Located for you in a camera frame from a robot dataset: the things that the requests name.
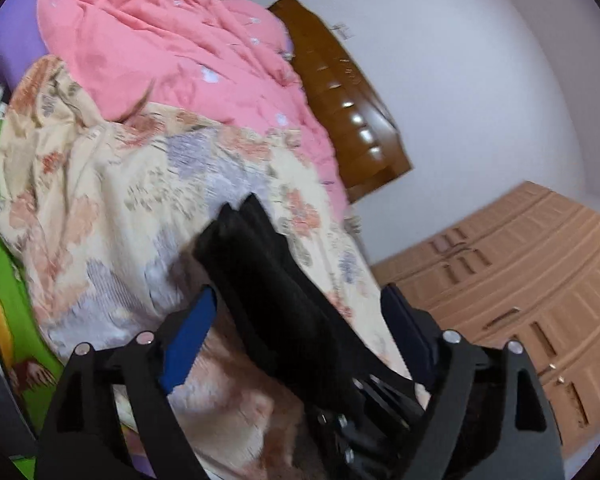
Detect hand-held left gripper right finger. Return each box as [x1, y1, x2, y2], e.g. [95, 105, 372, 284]
[381, 283, 566, 480]

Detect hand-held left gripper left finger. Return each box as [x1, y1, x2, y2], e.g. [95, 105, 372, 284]
[35, 285, 219, 480]

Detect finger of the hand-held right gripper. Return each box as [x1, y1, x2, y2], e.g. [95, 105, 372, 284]
[311, 375, 427, 468]

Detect black pants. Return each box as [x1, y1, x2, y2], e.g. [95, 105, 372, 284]
[194, 194, 426, 413]

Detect light wooden wardrobe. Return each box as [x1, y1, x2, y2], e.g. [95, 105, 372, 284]
[370, 180, 600, 463]

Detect floral cream blanket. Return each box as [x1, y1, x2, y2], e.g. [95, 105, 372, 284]
[0, 55, 431, 480]

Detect wooden bed headboard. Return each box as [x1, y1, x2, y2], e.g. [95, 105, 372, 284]
[267, 0, 414, 205]

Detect pink quilt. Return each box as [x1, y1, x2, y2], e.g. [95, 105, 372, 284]
[36, 0, 352, 206]

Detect purple bed sheet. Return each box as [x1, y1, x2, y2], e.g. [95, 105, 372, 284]
[0, 0, 49, 92]

